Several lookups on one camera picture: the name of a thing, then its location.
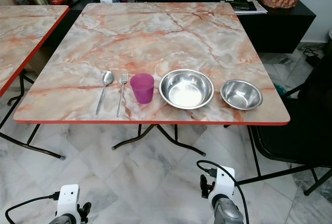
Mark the black side table legs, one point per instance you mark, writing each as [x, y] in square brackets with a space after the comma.
[31, 146]

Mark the black chair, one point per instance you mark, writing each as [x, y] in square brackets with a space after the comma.
[295, 136]

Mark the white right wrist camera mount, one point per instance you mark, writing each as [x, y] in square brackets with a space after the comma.
[223, 183]

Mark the purple plastic cup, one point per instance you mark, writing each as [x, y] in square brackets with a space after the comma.
[142, 88]

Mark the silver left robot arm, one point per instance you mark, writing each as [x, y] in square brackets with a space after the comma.
[63, 220]

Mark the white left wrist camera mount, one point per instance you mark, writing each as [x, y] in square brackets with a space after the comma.
[68, 198]

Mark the metal spoon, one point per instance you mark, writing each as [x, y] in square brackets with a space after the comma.
[105, 92]

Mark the small steel bowl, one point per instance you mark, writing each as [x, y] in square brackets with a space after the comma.
[241, 95]

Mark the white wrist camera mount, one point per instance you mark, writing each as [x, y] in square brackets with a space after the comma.
[68, 198]
[223, 183]

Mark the stack of papers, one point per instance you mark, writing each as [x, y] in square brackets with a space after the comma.
[246, 6]

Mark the black folding table legs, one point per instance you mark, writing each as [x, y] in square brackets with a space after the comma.
[141, 136]

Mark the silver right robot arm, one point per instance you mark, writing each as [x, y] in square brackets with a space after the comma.
[228, 211]

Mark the large steel bowl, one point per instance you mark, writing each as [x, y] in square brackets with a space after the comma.
[186, 89]

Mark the metal fork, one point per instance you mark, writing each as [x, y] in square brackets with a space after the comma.
[122, 94]

